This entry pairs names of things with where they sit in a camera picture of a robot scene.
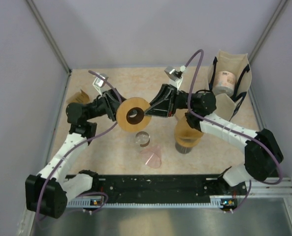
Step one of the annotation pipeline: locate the brown paper filter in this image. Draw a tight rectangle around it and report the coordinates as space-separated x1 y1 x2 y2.
174 116 203 140

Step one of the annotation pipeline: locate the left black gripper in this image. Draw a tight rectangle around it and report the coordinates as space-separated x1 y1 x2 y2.
86 88 140 121

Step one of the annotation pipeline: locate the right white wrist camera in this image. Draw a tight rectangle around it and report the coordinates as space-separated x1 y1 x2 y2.
164 65 187 89

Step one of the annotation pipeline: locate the cream canvas tote bag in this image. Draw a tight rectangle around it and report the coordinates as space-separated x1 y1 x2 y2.
205 50 252 121

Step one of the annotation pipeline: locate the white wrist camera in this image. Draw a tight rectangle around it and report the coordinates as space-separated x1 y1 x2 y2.
164 65 187 89
93 73 109 95

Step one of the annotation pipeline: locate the clear glass cup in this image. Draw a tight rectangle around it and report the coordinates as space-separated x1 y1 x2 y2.
135 131 150 148

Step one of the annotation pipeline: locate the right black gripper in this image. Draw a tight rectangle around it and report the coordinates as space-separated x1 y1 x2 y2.
142 85 195 119

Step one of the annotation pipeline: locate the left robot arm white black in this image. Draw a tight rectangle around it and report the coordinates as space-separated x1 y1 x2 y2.
25 88 124 219

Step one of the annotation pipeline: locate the small cardboard box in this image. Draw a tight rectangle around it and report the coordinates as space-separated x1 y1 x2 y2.
66 90 90 104

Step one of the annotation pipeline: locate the wooden dripper ring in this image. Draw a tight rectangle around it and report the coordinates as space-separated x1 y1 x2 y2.
116 97 153 133
174 136 202 149

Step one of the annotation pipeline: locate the pink paper roll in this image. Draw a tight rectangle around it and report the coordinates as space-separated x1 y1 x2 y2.
212 71 236 97

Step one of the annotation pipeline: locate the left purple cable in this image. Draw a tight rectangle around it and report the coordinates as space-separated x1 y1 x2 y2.
36 70 123 223

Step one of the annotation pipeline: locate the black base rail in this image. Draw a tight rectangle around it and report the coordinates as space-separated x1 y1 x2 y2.
66 174 252 204

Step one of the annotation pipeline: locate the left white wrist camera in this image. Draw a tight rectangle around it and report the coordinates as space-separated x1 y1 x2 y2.
93 73 109 95

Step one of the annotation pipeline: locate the dark glass carafe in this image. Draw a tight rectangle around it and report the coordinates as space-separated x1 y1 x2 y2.
175 143 193 154

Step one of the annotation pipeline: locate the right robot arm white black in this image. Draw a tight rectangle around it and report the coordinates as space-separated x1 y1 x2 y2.
144 84 284 195

